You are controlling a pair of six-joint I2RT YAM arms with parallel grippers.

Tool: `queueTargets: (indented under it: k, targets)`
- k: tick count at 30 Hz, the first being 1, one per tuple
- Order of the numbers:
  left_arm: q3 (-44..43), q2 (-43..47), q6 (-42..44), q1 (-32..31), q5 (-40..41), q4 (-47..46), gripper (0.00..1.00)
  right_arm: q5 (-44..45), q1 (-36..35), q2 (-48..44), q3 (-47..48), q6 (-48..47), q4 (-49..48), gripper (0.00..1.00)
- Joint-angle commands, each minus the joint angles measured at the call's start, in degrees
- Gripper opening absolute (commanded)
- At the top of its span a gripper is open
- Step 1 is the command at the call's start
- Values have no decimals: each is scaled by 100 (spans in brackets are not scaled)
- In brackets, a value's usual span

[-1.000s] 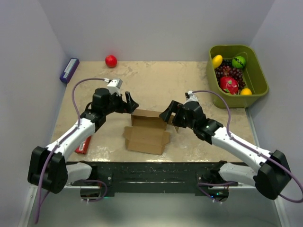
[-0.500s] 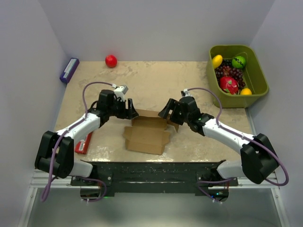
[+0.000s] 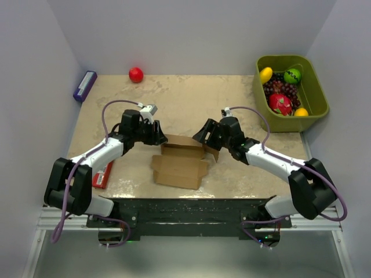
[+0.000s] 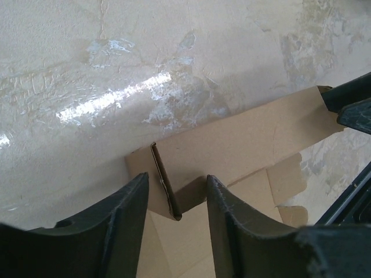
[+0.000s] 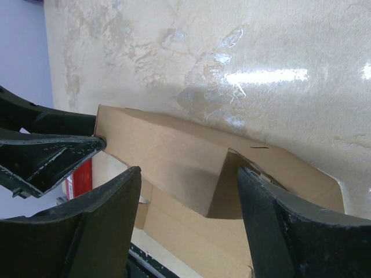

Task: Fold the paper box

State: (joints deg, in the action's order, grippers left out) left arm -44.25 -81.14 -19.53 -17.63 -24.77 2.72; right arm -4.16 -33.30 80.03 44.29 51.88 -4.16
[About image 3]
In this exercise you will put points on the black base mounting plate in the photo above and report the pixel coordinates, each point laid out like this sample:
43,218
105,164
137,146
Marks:
188,217

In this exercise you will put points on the purple rectangular box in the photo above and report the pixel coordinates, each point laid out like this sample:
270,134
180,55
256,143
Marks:
81,92

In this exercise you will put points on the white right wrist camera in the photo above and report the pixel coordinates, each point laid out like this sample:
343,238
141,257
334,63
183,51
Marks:
226,112

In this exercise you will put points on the yellow lemon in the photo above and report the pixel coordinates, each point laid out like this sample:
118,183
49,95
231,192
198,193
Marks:
265,75

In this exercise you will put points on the dark red grapes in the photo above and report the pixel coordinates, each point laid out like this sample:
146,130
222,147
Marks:
277,85

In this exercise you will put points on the aluminium rail frame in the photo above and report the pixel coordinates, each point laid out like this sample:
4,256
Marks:
294,248

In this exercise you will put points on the brown cardboard box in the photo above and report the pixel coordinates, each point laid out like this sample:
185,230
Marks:
181,163

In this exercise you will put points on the red rectangular box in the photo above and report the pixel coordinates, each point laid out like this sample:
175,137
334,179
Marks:
100,180

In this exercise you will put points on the small orange fruit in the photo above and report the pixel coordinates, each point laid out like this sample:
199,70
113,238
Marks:
301,112

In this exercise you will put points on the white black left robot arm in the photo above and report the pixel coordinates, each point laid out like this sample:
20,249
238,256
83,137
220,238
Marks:
70,183

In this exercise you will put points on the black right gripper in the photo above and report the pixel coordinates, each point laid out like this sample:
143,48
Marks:
211,126

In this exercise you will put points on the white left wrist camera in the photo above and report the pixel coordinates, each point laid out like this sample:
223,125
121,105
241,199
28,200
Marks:
148,112

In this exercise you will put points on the red dragon fruit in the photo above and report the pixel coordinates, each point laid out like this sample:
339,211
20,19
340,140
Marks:
280,104

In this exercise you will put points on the green plastic bin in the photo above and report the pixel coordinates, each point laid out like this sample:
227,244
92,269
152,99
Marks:
311,95

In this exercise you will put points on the red tomato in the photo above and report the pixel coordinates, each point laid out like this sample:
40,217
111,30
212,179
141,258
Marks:
136,75

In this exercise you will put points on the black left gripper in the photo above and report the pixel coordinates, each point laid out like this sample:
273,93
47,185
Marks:
156,136

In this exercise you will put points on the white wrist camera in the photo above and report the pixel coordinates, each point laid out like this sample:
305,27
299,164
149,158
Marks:
226,112
148,112

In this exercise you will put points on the green striped toy ball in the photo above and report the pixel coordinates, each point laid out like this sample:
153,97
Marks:
292,76

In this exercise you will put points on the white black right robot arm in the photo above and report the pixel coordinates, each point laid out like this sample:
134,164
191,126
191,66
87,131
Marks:
310,193

